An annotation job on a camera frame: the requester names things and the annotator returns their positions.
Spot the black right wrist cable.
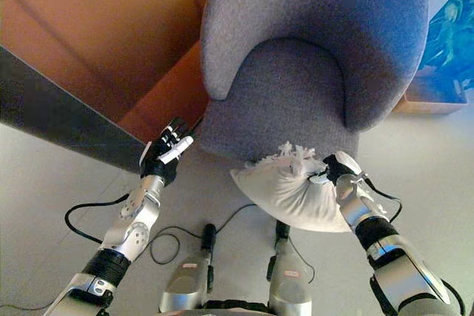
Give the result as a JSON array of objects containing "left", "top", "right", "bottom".
[{"left": 364, "top": 178, "right": 404, "bottom": 223}]

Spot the silver right robot leg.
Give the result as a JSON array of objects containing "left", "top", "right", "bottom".
[{"left": 266, "top": 219, "right": 313, "bottom": 316}]

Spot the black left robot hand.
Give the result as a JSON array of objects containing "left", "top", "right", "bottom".
[{"left": 139, "top": 117, "right": 195, "bottom": 187}]

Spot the white fringed pillow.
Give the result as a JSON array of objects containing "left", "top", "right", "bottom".
[{"left": 229, "top": 141, "right": 353, "bottom": 234}]

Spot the grey fabric armchair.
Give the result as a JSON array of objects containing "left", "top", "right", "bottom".
[{"left": 194, "top": 0, "right": 430, "bottom": 164}]

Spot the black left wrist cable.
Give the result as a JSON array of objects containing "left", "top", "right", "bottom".
[{"left": 64, "top": 193, "right": 133, "bottom": 245}]

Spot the wooden planter box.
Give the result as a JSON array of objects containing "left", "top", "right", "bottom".
[{"left": 393, "top": 75, "right": 470, "bottom": 115}]

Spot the silver left robot leg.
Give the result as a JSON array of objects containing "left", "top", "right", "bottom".
[{"left": 158, "top": 223, "right": 218, "bottom": 315}]

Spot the green potted plant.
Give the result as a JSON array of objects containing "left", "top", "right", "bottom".
[{"left": 418, "top": 0, "right": 474, "bottom": 101}]

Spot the dark grey partition panel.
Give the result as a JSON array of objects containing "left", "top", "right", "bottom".
[{"left": 0, "top": 45, "right": 149, "bottom": 175}]

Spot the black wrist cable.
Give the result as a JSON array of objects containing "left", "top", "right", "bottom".
[
  {"left": 64, "top": 193, "right": 133, "bottom": 245},
  {"left": 364, "top": 178, "right": 404, "bottom": 223}
]

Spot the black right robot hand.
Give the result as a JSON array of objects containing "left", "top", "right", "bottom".
[{"left": 307, "top": 151, "right": 363, "bottom": 187}]

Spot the silver robot leg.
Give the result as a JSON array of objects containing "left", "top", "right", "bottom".
[
  {"left": 266, "top": 219, "right": 313, "bottom": 316},
  {"left": 158, "top": 223, "right": 218, "bottom": 315}
]

